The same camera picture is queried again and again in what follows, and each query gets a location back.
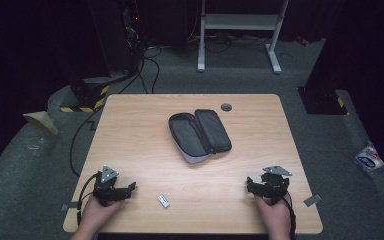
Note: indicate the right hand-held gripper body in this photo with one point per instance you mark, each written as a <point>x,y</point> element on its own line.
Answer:
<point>275,185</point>

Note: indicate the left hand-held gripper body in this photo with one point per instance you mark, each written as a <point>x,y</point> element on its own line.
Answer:
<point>106,186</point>

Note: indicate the person's left hand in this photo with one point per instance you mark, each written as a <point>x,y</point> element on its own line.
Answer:
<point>96,215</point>

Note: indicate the person's right hand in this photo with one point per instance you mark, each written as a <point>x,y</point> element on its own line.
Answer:
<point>275,216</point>

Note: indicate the small white flat stick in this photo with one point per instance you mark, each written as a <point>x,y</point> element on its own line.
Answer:
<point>163,201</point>

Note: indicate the grey tape piece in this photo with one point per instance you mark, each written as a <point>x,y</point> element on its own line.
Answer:
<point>69,206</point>
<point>312,200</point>

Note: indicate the black open pencil case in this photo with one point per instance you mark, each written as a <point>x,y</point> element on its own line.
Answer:
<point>198,135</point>

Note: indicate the grey round table grommet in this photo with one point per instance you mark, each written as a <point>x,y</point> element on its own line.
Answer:
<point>226,107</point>

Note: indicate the black yellow striped stand base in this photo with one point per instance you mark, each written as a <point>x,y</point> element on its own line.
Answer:
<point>86,96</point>

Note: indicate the beige wedge block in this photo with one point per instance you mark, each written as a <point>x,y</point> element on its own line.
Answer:
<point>41,120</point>

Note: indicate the black box with yellow stripe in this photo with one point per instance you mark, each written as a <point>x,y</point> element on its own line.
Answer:
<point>325,101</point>

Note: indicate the white blue wipes packet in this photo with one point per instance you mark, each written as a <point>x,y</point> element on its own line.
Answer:
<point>369,159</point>

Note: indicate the black equipment tower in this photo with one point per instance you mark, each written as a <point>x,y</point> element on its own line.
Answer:
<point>116,36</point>

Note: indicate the white metal stand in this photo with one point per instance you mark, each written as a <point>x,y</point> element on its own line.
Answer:
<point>240,21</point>

